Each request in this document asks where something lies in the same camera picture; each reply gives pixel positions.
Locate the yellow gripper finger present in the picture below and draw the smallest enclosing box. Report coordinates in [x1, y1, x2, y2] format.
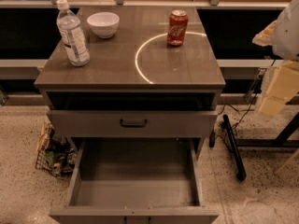
[258, 61, 299, 117]
[252, 21, 277, 47]

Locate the red coke can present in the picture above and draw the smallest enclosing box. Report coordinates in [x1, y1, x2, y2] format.
[167, 10, 189, 46]

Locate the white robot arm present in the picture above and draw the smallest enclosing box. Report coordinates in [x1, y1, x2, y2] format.
[252, 0, 299, 117]

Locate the black stand leg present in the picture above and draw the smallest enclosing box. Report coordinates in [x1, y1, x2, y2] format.
[222, 115, 247, 181]

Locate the grey drawer cabinet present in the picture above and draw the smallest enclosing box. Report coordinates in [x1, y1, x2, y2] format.
[34, 5, 227, 224]

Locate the white ceramic bowl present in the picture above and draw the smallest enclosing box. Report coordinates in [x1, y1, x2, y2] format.
[87, 12, 120, 38]

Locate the open bottom drawer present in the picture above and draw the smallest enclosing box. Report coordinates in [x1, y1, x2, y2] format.
[50, 139, 219, 224]

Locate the clear plastic water bottle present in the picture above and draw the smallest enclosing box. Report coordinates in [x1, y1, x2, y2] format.
[56, 0, 90, 66]

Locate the closed middle drawer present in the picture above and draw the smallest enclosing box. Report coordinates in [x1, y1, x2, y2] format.
[47, 110, 217, 138]

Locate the black power cable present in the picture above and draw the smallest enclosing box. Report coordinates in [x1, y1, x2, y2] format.
[214, 59, 278, 147]

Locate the wire basket of snacks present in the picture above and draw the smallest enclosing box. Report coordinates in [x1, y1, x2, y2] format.
[36, 122, 77, 177]

